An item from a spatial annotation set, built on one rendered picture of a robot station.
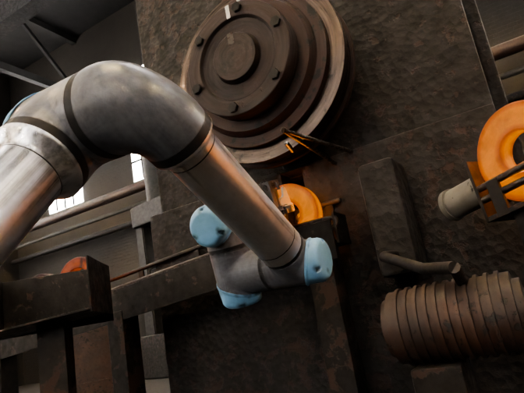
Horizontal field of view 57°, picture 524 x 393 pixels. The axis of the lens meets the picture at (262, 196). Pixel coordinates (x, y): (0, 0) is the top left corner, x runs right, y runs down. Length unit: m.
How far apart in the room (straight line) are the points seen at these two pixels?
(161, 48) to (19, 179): 1.16
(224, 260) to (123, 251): 9.33
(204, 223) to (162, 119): 0.31
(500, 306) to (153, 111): 0.57
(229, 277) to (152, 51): 1.02
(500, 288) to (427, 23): 0.69
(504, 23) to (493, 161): 6.97
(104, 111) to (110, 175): 10.11
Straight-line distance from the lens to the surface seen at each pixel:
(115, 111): 0.58
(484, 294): 0.82
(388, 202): 1.01
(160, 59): 1.67
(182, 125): 0.58
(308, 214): 1.11
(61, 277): 1.33
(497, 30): 7.79
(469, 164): 0.89
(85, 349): 3.79
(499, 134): 0.87
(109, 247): 10.46
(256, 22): 1.19
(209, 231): 0.84
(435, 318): 0.82
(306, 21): 1.18
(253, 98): 1.10
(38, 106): 0.64
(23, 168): 0.59
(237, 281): 0.85
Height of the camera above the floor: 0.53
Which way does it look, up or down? 14 degrees up
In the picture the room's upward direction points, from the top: 10 degrees counter-clockwise
